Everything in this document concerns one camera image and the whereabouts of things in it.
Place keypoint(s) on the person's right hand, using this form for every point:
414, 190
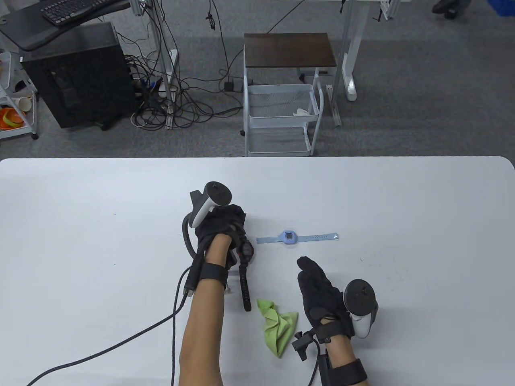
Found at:
322, 293

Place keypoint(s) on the person's left hand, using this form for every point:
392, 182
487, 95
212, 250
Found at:
221, 223

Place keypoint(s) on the black red watch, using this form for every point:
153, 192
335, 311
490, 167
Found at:
245, 251

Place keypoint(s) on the green microfibre cloth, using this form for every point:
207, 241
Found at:
277, 329

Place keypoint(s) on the light blue watch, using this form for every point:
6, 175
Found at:
288, 237

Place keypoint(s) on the person's right forearm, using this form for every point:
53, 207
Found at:
342, 350

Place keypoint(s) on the person's left forearm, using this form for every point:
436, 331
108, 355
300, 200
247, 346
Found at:
203, 321

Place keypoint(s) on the grey white handheld controller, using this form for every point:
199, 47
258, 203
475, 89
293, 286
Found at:
217, 193
360, 297

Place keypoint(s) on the white crumpled tissue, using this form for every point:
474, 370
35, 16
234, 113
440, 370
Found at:
301, 112

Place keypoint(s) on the black power adapter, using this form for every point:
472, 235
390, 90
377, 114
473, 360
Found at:
229, 87

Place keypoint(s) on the white cart with wooden top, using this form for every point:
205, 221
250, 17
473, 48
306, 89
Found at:
287, 50

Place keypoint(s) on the black computer tower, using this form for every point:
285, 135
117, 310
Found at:
84, 76

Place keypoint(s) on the white rolling trolley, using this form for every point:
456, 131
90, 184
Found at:
30, 120

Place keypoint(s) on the white desk leg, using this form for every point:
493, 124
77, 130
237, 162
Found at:
354, 48

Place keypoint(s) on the paper cup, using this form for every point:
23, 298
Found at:
24, 103

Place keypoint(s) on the orange bowls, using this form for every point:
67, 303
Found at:
10, 118

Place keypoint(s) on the black keyboard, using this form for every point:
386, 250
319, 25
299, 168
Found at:
72, 10

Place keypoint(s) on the black keyboard tray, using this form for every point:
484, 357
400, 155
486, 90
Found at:
24, 28

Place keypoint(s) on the blue plastic bin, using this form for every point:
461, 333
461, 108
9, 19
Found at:
503, 7

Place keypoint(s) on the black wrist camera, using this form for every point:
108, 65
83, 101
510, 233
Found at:
232, 259
301, 343

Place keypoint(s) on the aluminium rail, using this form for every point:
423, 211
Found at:
334, 106

